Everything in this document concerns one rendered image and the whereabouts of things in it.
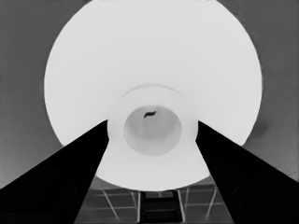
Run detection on large thick white disc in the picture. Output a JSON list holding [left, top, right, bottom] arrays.
[[43, 0, 263, 192]]

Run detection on white round carrier wide hole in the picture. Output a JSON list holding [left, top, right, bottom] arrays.
[[107, 84, 200, 160]]

